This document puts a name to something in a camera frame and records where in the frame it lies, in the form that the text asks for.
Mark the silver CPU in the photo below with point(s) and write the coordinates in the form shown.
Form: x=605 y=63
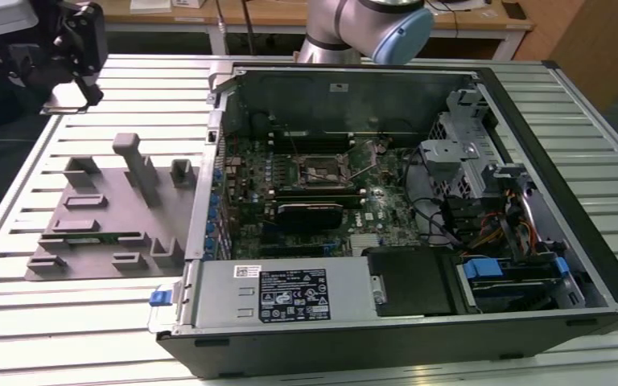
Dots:
x=64 y=100

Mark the metal drive cage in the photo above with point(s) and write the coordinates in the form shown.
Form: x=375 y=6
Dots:
x=448 y=157

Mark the hard disk in blue carrier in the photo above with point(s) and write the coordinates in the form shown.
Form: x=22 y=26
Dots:
x=483 y=268

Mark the white paper sheet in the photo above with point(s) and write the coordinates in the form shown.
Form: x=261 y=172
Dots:
x=149 y=5

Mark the blue plastic latch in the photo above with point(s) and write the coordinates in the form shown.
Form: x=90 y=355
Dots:
x=160 y=298

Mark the metal locking lever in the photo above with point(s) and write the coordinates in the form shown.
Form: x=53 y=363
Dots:
x=364 y=165
x=292 y=140

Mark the black plastic shroud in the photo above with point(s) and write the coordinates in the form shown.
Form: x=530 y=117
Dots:
x=411 y=281

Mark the wooden desk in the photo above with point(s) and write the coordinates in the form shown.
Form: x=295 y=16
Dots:
x=480 y=23

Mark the black open PC case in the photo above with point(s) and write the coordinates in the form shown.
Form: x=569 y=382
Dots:
x=340 y=354

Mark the brown wooden cabinet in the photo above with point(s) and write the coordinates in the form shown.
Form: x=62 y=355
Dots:
x=598 y=40

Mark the silver power supply unit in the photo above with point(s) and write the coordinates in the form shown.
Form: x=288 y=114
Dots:
x=217 y=297

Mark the coin cell battery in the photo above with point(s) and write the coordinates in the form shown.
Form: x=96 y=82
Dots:
x=383 y=147

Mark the silver chipset heatsink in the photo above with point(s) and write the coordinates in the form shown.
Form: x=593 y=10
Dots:
x=364 y=240

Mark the green RAM stick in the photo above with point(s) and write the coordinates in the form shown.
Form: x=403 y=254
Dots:
x=105 y=238

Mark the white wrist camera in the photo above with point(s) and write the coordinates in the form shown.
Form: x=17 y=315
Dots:
x=2 y=20

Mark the grey parts rack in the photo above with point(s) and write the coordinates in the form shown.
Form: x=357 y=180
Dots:
x=126 y=241

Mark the black phone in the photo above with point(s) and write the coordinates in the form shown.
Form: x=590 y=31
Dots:
x=514 y=10

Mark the white cardboard box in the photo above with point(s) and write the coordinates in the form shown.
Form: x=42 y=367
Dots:
x=188 y=3

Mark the green motherboard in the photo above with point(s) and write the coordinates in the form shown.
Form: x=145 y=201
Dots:
x=390 y=209

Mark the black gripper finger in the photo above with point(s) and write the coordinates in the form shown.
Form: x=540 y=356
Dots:
x=85 y=44

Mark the black graphics card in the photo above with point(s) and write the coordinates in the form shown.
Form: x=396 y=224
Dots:
x=308 y=217

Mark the CPU socket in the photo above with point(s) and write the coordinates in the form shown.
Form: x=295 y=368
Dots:
x=316 y=167

